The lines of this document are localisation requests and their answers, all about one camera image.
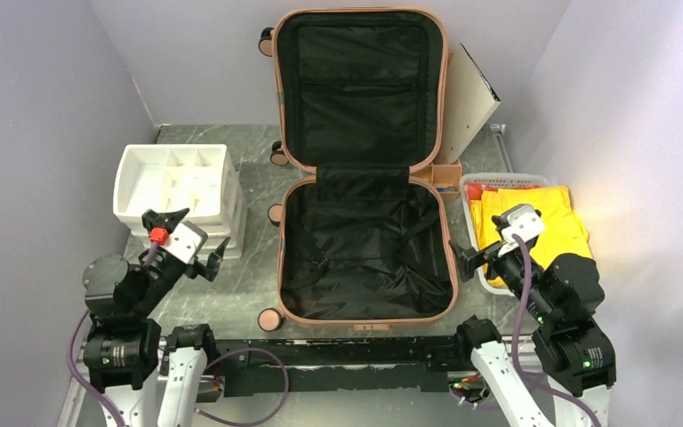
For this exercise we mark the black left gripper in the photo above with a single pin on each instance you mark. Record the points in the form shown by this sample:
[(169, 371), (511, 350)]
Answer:
[(205, 269)]

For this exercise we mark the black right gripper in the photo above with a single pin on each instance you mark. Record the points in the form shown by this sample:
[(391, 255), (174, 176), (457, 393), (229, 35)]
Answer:
[(470, 257)]

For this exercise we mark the red garment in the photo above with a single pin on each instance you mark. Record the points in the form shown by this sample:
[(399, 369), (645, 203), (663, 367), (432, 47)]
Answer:
[(474, 190)]

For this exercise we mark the white plastic drawer organizer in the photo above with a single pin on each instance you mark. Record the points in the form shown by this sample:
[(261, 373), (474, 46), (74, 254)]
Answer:
[(171, 177)]

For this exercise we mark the white plastic mesh basket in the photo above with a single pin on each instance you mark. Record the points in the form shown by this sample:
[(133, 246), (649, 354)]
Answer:
[(501, 207)]

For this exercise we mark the pink hard-shell suitcase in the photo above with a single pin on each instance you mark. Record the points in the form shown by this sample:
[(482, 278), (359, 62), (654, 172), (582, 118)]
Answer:
[(363, 234)]

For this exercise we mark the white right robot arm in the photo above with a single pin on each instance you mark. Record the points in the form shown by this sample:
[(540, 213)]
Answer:
[(576, 356)]

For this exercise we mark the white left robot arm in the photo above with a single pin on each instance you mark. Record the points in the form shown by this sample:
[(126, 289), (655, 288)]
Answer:
[(141, 377)]

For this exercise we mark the black suitcase wheel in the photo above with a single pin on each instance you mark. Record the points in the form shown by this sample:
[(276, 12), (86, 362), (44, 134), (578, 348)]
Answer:
[(270, 320)]

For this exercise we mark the white flat board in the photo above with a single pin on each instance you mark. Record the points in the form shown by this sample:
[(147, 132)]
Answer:
[(470, 102)]

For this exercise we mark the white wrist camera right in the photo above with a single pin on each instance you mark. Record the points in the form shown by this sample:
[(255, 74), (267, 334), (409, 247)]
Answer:
[(521, 220)]

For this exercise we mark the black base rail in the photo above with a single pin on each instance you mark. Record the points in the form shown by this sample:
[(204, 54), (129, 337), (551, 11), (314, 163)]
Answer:
[(426, 363)]

